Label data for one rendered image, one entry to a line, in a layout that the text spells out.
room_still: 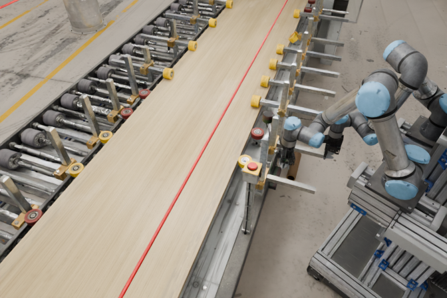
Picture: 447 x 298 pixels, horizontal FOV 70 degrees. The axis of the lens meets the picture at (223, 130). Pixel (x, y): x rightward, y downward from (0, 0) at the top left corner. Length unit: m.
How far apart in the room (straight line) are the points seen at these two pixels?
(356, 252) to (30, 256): 1.91
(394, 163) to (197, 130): 1.13
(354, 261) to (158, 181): 1.40
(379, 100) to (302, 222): 1.65
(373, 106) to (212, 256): 1.12
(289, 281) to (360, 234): 0.60
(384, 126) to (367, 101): 0.13
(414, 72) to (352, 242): 1.30
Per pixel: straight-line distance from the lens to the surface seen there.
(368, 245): 2.53
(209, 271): 1.81
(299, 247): 2.62
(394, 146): 1.41
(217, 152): 1.89
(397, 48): 1.75
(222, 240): 1.88
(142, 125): 2.12
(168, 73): 2.45
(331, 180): 3.05
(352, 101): 1.50
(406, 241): 1.73
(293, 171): 2.92
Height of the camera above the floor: 2.29
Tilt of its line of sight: 43 degrees down
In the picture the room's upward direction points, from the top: straight up
